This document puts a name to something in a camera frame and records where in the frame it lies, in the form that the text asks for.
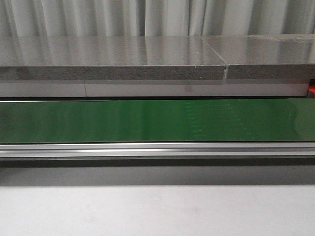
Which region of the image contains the grey stone slab left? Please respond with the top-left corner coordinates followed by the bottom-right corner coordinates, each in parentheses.
top-left (0, 36), bottom-right (225, 81)

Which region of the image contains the grey stone slab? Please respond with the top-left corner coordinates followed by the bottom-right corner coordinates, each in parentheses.
top-left (202, 34), bottom-right (315, 80)
top-left (0, 36), bottom-right (225, 81)

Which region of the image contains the white base panel under slab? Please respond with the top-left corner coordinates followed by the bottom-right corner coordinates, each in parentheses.
top-left (0, 79), bottom-right (310, 97)

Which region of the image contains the green conveyor belt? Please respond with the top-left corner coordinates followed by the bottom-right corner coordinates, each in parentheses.
top-left (0, 98), bottom-right (315, 144)

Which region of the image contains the grey stone slab right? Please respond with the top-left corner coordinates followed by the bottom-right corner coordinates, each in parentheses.
top-left (202, 34), bottom-right (315, 80)

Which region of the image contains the red plastic tray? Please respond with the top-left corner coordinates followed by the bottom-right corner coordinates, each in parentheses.
top-left (307, 85), bottom-right (315, 98)

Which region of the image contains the white curtain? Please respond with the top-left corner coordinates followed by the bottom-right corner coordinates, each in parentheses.
top-left (0, 0), bottom-right (315, 36)

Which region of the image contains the aluminium conveyor frame rail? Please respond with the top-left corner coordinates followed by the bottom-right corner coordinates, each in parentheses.
top-left (0, 142), bottom-right (315, 167)

